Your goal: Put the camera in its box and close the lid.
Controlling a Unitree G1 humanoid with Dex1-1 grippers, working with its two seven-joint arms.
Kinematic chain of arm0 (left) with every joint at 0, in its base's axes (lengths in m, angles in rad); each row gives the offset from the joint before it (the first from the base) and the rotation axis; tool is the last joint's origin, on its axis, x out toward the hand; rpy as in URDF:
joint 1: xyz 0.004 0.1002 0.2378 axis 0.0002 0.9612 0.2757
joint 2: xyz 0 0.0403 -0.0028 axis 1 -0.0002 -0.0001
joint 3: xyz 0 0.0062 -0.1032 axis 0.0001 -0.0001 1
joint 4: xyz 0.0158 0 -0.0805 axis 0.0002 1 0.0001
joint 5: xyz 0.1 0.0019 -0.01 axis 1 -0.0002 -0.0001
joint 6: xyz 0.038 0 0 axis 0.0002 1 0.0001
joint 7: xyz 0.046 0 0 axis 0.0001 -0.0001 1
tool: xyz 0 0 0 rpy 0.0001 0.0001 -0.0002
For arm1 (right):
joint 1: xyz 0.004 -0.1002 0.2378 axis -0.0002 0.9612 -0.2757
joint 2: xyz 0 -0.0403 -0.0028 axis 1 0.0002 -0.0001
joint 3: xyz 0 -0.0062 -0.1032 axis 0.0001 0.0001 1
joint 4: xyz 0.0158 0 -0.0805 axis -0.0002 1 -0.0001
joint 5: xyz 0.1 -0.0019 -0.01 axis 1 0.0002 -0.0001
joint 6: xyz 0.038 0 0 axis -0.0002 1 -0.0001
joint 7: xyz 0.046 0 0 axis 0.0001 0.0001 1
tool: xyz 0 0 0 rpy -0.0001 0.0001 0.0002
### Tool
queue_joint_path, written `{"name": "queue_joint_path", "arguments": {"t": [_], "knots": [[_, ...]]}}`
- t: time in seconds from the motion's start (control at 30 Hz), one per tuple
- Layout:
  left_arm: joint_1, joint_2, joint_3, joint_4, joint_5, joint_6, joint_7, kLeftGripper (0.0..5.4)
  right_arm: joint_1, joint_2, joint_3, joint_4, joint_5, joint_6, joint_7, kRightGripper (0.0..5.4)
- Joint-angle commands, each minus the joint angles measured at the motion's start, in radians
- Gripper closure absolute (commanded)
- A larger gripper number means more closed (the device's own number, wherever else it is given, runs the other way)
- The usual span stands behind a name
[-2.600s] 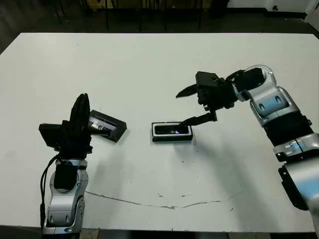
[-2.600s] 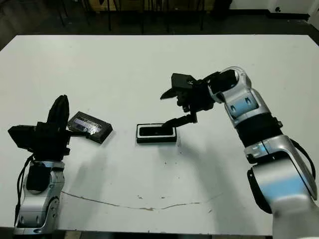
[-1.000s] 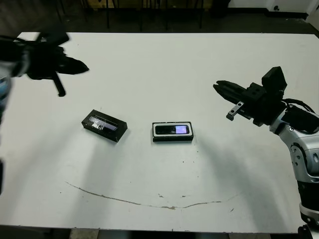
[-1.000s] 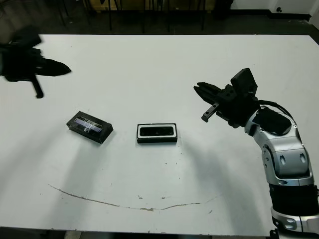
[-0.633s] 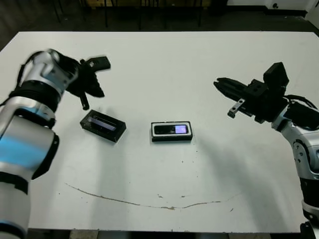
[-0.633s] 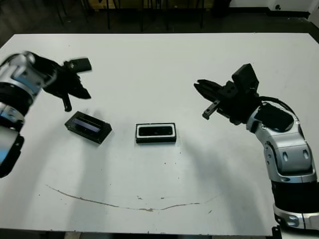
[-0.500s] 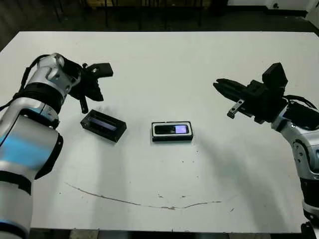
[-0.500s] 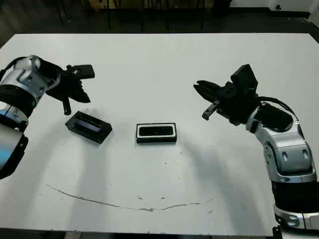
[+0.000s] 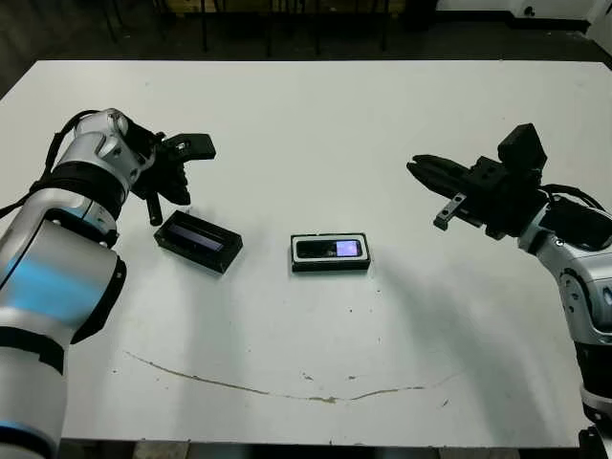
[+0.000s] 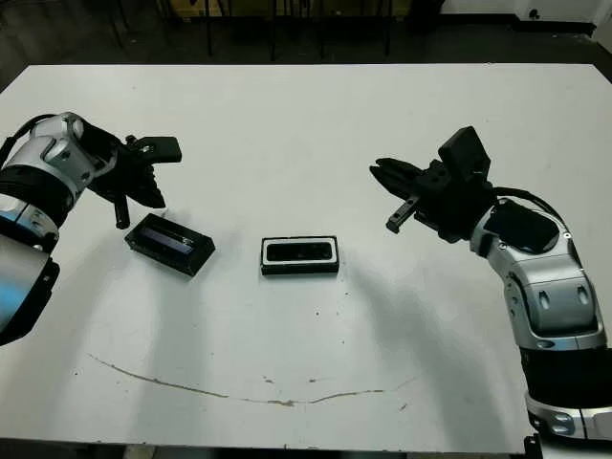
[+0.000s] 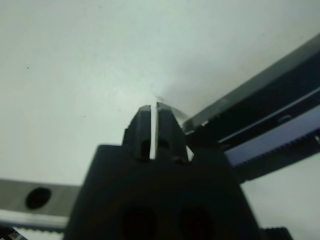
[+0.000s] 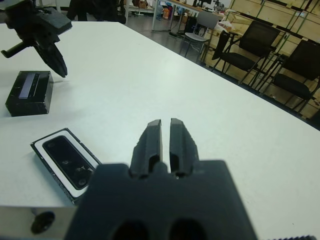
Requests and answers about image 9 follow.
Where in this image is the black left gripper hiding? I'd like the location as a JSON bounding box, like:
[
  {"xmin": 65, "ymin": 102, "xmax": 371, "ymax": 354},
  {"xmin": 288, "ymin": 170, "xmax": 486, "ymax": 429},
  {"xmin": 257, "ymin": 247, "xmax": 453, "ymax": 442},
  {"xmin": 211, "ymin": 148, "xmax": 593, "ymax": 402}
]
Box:
[{"xmin": 130, "ymin": 135, "xmax": 192, "ymax": 227}]

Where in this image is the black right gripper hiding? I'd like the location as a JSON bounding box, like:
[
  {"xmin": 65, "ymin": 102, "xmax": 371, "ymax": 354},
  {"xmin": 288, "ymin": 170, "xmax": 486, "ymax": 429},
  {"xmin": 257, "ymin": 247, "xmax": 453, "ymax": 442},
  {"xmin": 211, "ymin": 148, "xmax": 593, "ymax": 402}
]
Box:
[{"xmin": 405, "ymin": 154, "xmax": 546, "ymax": 240}]

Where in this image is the black box base white insert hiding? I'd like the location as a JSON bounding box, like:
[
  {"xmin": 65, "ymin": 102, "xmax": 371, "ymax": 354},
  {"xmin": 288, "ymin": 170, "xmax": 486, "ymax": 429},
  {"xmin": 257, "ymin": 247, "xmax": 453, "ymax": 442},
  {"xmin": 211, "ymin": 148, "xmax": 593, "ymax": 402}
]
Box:
[{"xmin": 289, "ymin": 232, "xmax": 372, "ymax": 274}]

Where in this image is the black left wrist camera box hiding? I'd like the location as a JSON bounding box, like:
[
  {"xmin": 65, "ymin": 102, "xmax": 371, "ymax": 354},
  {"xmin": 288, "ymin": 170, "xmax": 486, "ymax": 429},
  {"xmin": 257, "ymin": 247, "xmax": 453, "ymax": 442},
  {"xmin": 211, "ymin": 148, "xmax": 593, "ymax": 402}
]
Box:
[{"xmin": 162, "ymin": 132, "xmax": 217, "ymax": 162}]

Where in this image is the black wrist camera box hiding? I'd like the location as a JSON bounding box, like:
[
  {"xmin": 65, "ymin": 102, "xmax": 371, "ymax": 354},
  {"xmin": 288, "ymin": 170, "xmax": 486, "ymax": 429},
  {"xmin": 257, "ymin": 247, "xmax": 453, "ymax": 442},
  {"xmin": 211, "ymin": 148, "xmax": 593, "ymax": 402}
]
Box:
[
  {"xmin": 162, "ymin": 132, "xmax": 217, "ymax": 162},
  {"xmin": 496, "ymin": 122, "xmax": 549, "ymax": 172}
]

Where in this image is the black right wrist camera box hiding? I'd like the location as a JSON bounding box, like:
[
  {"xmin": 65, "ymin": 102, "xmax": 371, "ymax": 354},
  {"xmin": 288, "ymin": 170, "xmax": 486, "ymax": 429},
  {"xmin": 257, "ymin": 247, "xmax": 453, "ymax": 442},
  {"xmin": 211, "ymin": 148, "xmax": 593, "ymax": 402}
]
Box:
[{"xmin": 496, "ymin": 122, "xmax": 549, "ymax": 172}]

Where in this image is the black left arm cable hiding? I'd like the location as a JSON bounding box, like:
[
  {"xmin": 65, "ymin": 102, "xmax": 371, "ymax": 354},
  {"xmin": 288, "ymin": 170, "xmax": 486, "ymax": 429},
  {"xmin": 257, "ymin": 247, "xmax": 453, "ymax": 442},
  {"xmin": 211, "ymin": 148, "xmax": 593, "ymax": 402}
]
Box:
[{"xmin": 0, "ymin": 109, "xmax": 106, "ymax": 219}]

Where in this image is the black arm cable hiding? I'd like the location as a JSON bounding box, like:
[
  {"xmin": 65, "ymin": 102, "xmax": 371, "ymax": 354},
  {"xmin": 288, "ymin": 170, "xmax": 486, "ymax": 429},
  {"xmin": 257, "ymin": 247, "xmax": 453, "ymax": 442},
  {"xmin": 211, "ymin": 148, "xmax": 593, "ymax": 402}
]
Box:
[
  {"xmin": 0, "ymin": 109, "xmax": 106, "ymax": 219},
  {"xmin": 539, "ymin": 184, "xmax": 608, "ymax": 211}
]

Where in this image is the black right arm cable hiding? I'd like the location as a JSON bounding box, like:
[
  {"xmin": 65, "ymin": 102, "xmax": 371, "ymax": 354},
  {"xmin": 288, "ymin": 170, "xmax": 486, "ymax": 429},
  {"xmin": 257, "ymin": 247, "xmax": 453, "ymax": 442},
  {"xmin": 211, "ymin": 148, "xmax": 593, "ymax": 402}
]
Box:
[{"xmin": 539, "ymin": 184, "xmax": 608, "ymax": 211}]

